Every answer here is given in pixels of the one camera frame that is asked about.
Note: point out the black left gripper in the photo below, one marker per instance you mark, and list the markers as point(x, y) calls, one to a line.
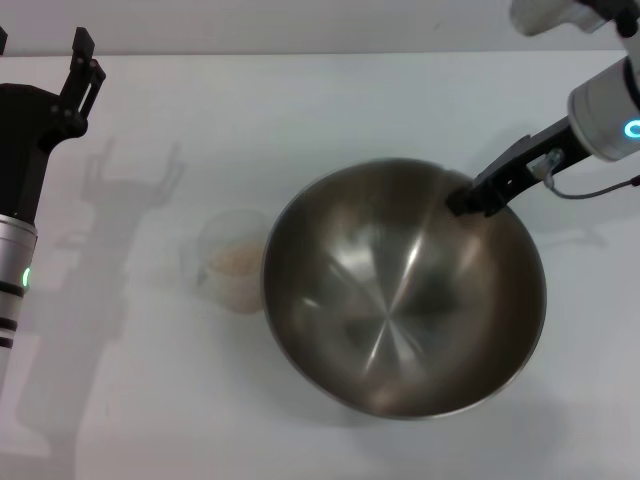
point(22, 145)

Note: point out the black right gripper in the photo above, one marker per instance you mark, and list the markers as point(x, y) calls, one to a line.
point(530, 160)

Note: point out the stainless steel mixing bowl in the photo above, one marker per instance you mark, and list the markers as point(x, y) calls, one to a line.
point(405, 300)

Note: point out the white uncooked rice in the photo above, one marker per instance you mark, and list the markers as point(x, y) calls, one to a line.
point(235, 260)

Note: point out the clear plastic measuring cup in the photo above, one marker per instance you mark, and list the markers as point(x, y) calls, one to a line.
point(230, 260)

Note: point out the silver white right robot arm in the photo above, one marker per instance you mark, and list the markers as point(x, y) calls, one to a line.
point(607, 105)

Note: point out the grey right wrist camera housing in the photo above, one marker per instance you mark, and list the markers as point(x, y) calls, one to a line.
point(545, 14)

